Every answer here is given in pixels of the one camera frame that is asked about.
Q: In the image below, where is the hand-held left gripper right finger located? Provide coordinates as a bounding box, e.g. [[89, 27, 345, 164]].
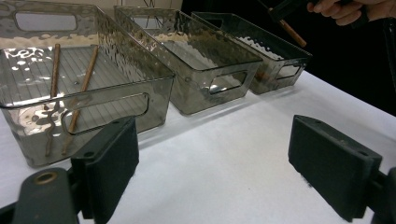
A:
[[288, 114, 383, 223]]

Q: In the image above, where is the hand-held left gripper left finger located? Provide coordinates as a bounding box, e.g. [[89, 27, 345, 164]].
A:
[[70, 116, 140, 224]]

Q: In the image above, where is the smoky clear plastic bin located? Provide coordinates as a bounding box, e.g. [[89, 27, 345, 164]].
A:
[[0, 0, 176, 169], [191, 11, 313, 96], [113, 5, 264, 116]]

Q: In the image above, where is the brown wooden chopstick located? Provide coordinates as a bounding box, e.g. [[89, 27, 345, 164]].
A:
[[61, 45, 100, 156], [45, 43, 62, 158]]

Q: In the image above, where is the white table cover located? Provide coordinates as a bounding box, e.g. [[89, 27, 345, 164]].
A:
[[0, 69, 396, 224]]

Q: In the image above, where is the bundle of black cables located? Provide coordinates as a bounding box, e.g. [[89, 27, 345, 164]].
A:
[[142, 0, 175, 9]]

